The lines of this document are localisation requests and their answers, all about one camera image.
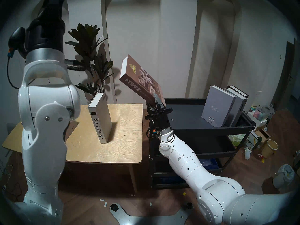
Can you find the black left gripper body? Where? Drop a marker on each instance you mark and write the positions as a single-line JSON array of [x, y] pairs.
[[44, 34]]

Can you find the small white bottle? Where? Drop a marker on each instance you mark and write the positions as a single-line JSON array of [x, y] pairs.
[[247, 154]]

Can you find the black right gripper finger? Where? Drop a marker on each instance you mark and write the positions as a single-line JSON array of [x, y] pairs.
[[159, 102], [150, 107]]

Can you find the clear plastic storage box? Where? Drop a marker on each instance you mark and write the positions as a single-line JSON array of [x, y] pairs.
[[264, 112]]

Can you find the black Century book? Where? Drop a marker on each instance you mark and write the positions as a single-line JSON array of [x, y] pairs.
[[238, 89]]

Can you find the brown cardboard box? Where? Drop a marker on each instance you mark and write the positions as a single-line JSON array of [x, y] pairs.
[[263, 134]]

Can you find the black star knob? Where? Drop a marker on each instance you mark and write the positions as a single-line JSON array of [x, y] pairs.
[[114, 207], [189, 205]]

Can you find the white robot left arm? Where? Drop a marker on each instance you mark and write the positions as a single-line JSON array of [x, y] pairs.
[[44, 123]]

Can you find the grey metal robot base plate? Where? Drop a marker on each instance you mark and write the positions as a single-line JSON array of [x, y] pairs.
[[150, 219]]

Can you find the blue plastic bin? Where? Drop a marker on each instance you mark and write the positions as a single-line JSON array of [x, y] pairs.
[[211, 163]]

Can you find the green and white carton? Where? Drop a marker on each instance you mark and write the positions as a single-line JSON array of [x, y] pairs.
[[252, 140]]

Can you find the white bin with bag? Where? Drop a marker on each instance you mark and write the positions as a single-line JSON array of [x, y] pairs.
[[283, 176]]

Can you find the tall green potted plant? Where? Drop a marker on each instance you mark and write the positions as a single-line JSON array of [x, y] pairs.
[[85, 39]]

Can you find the white Arietta book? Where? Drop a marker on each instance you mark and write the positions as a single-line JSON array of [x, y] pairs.
[[102, 119]]

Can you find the black metal shelf cart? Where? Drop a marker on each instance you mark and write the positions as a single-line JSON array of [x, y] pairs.
[[187, 114]]

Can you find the white square box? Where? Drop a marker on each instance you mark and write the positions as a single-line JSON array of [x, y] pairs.
[[256, 120]]

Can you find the grey ianra book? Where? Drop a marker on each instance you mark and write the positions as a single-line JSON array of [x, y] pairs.
[[239, 107]]

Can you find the brown Homes book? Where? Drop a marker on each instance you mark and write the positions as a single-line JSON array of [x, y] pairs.
[[138, 79]]

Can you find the light wooden table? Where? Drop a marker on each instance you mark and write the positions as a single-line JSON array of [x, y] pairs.
[[126, 142]]

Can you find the yellow round bucket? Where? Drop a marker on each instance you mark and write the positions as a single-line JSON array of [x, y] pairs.
[[269, 149]]

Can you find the grey Discontent book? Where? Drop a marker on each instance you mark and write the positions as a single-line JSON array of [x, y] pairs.
[[216, 105]]

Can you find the dark door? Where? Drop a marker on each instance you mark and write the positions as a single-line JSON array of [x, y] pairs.
[[287, 74]]

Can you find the light green plastic bag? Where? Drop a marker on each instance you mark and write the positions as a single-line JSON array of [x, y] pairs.
[[236, 140]]

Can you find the small red yellow object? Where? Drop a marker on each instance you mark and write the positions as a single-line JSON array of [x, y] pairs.
[[261, 157]]

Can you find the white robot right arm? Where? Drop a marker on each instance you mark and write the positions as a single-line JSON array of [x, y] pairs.
[[199, 175]]

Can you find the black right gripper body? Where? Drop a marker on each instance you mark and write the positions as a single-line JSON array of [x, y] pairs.
[[160, 121]]

